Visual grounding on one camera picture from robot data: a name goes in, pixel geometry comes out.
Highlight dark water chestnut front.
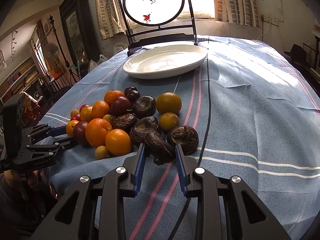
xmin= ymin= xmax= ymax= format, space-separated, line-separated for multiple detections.
xmin=144 ymin=131 xmax=175 ymax=165

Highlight large textured orange right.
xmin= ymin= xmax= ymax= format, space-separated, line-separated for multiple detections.
xmin=85 ymin=118 xmax=112 ymax=148

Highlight dark water chestnut centre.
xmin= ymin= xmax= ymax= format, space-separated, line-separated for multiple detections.
xmin=130 ymin=116 xmax=161 ymax=145

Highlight left checked curtain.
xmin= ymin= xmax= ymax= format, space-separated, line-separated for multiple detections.
xmin=95 ymin=0 xmax=126 ymax=40

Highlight right checked curtain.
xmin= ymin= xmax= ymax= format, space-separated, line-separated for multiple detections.
xmin=214 ymin=0 xmax=262 ymax=28

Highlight round painted screen on stand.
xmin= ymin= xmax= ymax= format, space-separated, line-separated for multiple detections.
xmin=118 ymin=0 xmax=198 ymax=56

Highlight dark water chestnut back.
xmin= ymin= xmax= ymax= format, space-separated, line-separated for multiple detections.
xmin=133 ymin=95 xmax=156 ymax=119

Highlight red tomato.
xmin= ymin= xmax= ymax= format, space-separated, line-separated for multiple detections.
xmin=71 ymin=114 xmax=81 ymax=121
xmin=79 ymin=104 xmax=90 ymax=113

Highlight small yellow citrus middle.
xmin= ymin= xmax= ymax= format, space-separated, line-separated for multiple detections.
xmin=103 ymin=114 xmax=113 ymax=124

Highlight checked curtain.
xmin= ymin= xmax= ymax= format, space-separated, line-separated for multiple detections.
xmin=214 ymin=0 xmax=262 ymax=28
xmin=95 ymin=0 xmax=126 ymax=40

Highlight small green-yellow citrus left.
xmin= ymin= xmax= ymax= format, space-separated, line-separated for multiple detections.
xmin=70 ymin=109 xmax=80 ymax=117

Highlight framed painting on wall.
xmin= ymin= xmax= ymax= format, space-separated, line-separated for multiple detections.
xmin=59 ymin=0 xmax=100 ymax=64

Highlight black coat stand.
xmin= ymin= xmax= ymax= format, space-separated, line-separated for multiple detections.
xmin=38 ymin=14 xmax=79 ymax=87

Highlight orange middle textured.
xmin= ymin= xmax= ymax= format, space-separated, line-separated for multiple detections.
xmin=91 ymin=101 xmax=110 ymax=119

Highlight orange middle left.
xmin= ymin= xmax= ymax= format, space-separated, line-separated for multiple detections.
xmin=80 ymin=106 xmax=93 ymax=122

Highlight white oval plate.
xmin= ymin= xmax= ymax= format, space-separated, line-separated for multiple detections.
xmin=123 ymin=44 xmax=207 ymax=80

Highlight small orange far right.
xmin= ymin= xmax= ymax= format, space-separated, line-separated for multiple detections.
xmin=105 ymin=129 xmax=132 ymax=157

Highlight dark water chestnut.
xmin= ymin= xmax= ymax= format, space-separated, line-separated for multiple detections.
xmin=167 ymin=126 xmax=199 ymax=155
xmin=130 ymin=116 xmax=161 ymax=145
xmin=133 ymin=95 xmax=156 ymax=119
xmin=144 ymin=131 xmax=175 ymax=165
xmin=112 ymin=113 xmax=137 ymax=132

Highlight dark red plum front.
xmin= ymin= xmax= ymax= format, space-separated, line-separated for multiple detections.
xmin=73 ymin=121 xmax=89 ymax=147

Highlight small yellow-green citrus right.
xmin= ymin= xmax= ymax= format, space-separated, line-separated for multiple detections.
xmin=159 ymin=112 xmax=179 ymax=132

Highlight plastic bags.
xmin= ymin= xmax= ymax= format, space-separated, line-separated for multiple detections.
xmin=88 ymin=54 xmax=108 ymax=72

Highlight blue striped tablecloth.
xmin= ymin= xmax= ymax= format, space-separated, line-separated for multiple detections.
xmin=40 ymin=36 xmax=319 ymax=239

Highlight dark red plum back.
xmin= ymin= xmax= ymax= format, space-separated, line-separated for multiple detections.
xmin=110 ymin=96 xmax=132 ymax=116

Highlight dark small plum rear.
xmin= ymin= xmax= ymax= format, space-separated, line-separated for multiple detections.
xmin=124 ymin=86 xmax=140 ymax=103

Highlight small yellow kumquat front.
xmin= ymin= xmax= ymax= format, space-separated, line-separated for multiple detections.
xmin=94 ymin=146 xmax=111 ymax=160

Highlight red tomato lower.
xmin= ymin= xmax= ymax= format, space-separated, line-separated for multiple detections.
xmin=71 ymin=114 xmax=81 ymax=121

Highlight yellow-green orange back right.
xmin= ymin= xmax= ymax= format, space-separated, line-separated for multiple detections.
xmin=156 ymin=92 xmax=182 ymax=115

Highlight orange front centre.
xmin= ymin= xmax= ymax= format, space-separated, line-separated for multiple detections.
xmin=66 ymin=120 xmax=79 ymax=137

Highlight dark red plum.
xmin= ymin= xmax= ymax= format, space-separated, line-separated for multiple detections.
xmin=73 ymin=121 xmax=89 ymax=147
xmin=110 ymin=96 xmax=132 ymax=116

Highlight dark water chestnut middle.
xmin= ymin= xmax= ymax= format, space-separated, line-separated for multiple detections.
xmin=112 ymin=113 xmax=137 ymax=132

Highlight dark water chestnut right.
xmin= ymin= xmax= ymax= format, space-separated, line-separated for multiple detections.
xmin=167 ymin=126 xmax=199 ymax=155

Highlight red tomato upper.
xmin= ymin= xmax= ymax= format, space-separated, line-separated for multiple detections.
xmin=79 ymin=104 xmax=90 ymax=113

